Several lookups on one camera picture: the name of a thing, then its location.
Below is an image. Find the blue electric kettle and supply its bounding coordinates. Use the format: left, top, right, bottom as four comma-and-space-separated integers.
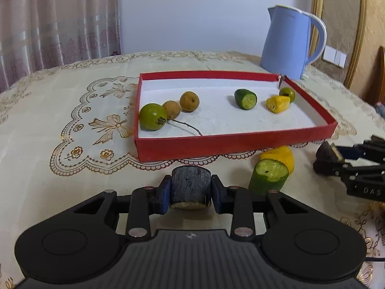
259, 5, 328, 80

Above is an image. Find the brown wooden chair back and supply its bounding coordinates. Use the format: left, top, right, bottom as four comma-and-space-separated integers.
362, 46, 385, 106

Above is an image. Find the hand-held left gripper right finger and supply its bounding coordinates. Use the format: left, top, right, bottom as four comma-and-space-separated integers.
211, 175, 311, 242

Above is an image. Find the thin brown twig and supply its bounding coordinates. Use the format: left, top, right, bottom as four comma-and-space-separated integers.
167, 119, 203, 137

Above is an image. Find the brown longan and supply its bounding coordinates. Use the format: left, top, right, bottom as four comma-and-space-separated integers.
180, 91, 200, 113
162, 100, 181, 120

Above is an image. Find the yellow pepper piece on table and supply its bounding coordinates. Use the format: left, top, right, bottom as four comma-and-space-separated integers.
260, 146, 295, 176

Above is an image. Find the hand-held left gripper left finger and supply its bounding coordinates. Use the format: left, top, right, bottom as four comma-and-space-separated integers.
71, 175, 173, 242

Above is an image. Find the small green tomato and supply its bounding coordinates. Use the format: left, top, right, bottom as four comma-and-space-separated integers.
279, 87, 296, 103

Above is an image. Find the green cucumber piece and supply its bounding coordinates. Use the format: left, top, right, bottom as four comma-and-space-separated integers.
234, 89, 258, 110
248, 158, 289, 196

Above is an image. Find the pink patterned curtain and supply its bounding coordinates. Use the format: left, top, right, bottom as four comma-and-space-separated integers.
0, 0, 122, 92

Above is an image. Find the dark sugarcane piece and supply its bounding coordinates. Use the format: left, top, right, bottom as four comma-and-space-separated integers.
168, 165, 211, 210

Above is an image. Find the large green tomato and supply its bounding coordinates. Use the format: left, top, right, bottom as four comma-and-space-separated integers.
139, 103, 168, 131

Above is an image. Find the split sugarcane piece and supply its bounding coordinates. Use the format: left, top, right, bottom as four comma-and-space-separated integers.
316, 141, 344, 164

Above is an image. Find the yellow pepper piece in box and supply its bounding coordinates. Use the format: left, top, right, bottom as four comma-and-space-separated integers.
266, 95, 291, 114

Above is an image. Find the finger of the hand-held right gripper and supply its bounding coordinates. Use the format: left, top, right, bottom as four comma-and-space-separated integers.
334, 135, 385, 161
313, 159, 385, 201

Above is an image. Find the gold wall frame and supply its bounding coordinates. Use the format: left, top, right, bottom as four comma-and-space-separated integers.
310, 0, 327, 50
344, 0, 375, 90

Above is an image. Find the white wall switch panel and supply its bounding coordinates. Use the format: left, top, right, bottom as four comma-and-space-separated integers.
323, 45, 347, 67

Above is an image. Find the red cardboard box tray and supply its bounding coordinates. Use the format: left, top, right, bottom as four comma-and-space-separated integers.
134, 70, 339, 163

